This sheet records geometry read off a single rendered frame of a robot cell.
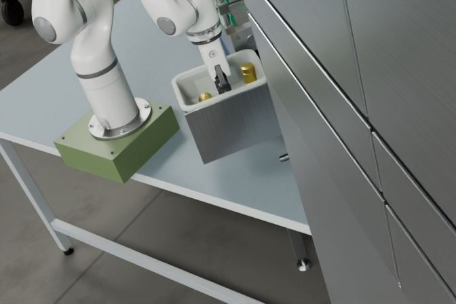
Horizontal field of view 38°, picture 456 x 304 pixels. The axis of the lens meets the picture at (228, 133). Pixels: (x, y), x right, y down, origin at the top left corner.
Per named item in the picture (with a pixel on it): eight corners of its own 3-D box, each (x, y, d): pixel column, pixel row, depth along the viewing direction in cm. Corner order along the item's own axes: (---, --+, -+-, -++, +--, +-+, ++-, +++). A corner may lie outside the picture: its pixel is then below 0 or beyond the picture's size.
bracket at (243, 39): (271, 45, 171) (264, 22, 167) (237, 58, 171) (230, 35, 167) (267, 39, 174) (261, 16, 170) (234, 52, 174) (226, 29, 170)
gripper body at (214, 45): (224, 34, 147) (237, 76, 154) (215, 16, 156) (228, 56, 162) (193, 46, 147) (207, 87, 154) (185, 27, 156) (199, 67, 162)
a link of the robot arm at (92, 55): (67, 77, 180) (30, -2, 166) (107, 40, 191) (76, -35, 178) (100, 80, 174) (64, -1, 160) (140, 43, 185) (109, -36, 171)
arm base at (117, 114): (125, 144, 180) (101, 89, 170) (76, 135, 191) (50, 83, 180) (164, 103, 192) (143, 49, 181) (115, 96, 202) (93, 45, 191)
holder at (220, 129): (307, 124, 164) (293, 72, 155) (203, 164, 163) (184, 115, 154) (285, 91, 178) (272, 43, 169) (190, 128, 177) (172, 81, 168)
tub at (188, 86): (280, 106, 159) (271, 77, 154) (193, 140, 158) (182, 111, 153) (259, 74, 173) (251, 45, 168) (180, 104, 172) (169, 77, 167)
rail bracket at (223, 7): (271, 19, 167) (260, -26, 160) (210, 43, 166) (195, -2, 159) (268, 14, 170) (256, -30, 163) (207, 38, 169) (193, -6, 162)
